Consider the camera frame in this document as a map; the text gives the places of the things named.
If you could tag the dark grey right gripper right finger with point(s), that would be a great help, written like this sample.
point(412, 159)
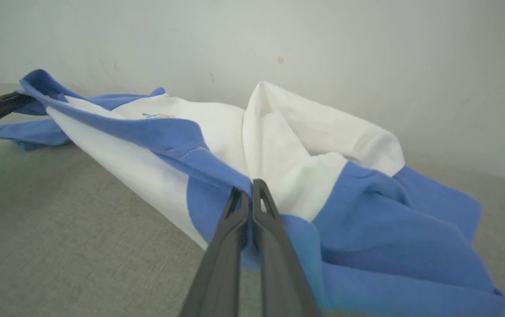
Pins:
point(279, 273)

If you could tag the grey fabric sofa cushion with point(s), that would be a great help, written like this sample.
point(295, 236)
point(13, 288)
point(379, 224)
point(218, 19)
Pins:
point(59, 246)

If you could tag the white and blue shirt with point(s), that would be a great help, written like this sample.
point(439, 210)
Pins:
point(367, 229)

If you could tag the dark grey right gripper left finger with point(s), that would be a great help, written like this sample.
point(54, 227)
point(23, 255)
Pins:
point(221, 268)

